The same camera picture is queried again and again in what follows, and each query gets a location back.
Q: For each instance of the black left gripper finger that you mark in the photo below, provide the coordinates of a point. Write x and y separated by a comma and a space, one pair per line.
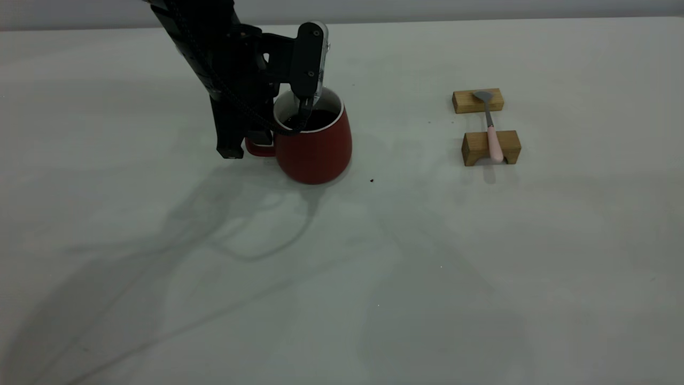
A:
309, 53
228, 128

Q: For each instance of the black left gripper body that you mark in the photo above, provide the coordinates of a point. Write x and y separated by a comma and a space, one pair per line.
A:
256, 64

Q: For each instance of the red ceramic mug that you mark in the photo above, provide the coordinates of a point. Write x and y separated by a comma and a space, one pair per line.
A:
315, 155

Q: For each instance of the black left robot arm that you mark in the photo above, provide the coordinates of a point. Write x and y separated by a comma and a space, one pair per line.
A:
195, 32

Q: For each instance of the dark coffee liquid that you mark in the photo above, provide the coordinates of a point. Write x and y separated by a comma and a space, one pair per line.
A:
324, 118

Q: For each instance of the flat wooden block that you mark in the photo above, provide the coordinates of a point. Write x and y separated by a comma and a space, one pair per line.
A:
462, 102

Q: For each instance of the arched wooden block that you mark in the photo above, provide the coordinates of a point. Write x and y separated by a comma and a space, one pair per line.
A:
475, 145

